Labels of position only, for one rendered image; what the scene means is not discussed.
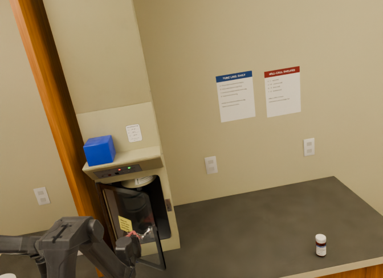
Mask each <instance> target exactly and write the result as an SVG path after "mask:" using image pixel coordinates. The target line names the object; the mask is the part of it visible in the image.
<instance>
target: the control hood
mask: <svg viewBox="0 0 383 278"><path fill-rule="evenodd" d="M137 164H139V165H140V168H141V169H142V171H146V170H152V169H158V168H162V167H164V163H163V159H162V153H161V148H160V146H153V147H148V148H142V149H136V150H130V151H126V152H120V153H116V155H115V157H114V160H113V162H112V163H106V164H102V165H96V166H88V162H86V163H85V165H84V167H83V169H82V170H83V171H84V172H85V173H86V175H88V176H89V177H90V178H91V179H92V180H96V179H99V178H98V177H97V176H96V175H95V174H94V173H93V172H97V171H103V170H109V169H115V168H118V167H124V166H130V165H137Z"/></svg>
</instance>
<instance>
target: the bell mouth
mask: <svg viewBox="0 0 383 278"><path fill-rule="evenodd" d="M156 177H157V175H150V176H146V177H140V178H134V179H128V180H124V181H121V184H122V186H124V187H127V188H137V187H141V186H145V185H147V184H149V183H151V182H153V181H154V180H155V179H156Z"/></svg>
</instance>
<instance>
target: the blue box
mask: <svg viewBox="0 0 383 278"><path fill-rule="evenodd" d="M83 149H84V153H85V156H86V159H87V162H88V166H96V165H102V164H106V163H112V162H113V160H114V157H115V155H116V151H115V147H114V144H113V139H112V136H111V135H107V136H101V137H95V138H89V139H88V140H87V142H86V143H85V145H84V146H83Z"/></svg>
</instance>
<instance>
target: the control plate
mask: <svg viewBox="0 0 383 278"><path fill-rule="evenodd" d="M129 167H130V168H129ZM118 169H120V170H118ZM133 170H135V171H133ZM128 171H130V172H128ZM138 171H142V169H141V168H140V165H139V164H137V165H130V166H124V167H118V168H115V169H109V170H103V171H97V172H93V173H94V174H95V175H96V176H97V177H98V178H99V179H100V178H106V177H112V176H116V174H115V173H117V172H118V173H119V174H117V175H122V174H128V173H134V172H138ZM122 172H124V173H122ZM108 174H111V176H108ZM102 175H103V177H102Z"/></svg>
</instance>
